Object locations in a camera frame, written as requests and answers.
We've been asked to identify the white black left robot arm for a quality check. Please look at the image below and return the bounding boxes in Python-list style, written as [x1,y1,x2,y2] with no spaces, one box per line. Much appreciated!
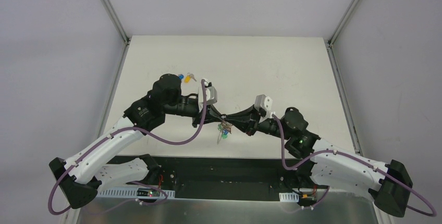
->
[47,73,217,215]

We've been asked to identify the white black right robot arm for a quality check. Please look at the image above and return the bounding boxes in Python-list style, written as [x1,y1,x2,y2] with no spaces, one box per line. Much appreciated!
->
[222,107,413,218]

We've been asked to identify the green tag key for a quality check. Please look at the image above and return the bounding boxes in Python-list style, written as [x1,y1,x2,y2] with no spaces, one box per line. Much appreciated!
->
[218,124,231,142]

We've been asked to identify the yellow tag key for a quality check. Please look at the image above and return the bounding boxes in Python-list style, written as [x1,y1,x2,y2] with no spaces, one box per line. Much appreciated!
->
[184,73,197,83]

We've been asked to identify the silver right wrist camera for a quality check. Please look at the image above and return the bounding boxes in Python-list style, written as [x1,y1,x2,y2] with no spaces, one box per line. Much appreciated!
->
[254,94,273,118]

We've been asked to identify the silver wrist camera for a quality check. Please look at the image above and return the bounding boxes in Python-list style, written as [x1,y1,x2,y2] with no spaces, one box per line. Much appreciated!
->
[198,79,218,107]
[254,94,273,118]

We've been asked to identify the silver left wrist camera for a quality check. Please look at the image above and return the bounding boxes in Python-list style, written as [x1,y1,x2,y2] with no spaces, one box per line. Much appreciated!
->
[198,79,218,107]

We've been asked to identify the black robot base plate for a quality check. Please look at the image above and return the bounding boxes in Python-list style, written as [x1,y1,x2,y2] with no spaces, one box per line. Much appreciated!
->
[140,156,314,202]

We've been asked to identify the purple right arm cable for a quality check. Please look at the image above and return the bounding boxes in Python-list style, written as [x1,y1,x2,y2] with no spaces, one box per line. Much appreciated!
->
[272,113,437,218]

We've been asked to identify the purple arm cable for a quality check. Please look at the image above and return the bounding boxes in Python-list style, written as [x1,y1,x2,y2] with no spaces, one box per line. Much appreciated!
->
[47,79,208,216]
[272,113,437,218]

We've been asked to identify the right aluminium frame rail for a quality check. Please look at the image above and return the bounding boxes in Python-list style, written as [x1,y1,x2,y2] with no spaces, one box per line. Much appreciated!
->
[324,0,395,224]

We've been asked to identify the aluminium frame rail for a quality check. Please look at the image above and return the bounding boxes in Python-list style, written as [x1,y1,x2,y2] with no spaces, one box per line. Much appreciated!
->
[324,0,395,224]
[62,0,130,224]

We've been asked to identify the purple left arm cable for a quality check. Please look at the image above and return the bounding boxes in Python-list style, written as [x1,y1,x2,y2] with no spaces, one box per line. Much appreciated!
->
[47,79,208,216]

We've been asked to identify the left aluminium frame rail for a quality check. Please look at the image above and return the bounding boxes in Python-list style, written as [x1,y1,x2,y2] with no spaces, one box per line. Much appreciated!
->
[62,0,130,224]

